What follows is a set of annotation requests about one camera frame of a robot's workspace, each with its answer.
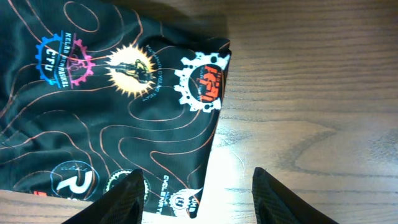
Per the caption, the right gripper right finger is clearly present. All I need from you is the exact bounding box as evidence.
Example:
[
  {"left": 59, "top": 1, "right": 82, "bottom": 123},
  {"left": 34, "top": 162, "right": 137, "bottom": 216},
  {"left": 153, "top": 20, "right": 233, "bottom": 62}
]
[{"left": 252, "top": 167, "right": 337, "bottom": 224}]

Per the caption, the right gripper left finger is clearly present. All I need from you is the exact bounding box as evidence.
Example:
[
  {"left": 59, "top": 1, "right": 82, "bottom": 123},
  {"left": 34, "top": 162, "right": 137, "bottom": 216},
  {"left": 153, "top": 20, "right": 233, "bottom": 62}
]
[{"left": 63, "top": 169, "right": 144, "bottom": 224}]

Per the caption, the black orange-patterned jersey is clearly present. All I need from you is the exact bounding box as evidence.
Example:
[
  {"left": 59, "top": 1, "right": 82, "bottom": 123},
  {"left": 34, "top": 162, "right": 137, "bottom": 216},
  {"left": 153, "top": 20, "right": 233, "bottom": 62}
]
[{"left": 1, "top": 0, "right": 231, "bottom": 218}]

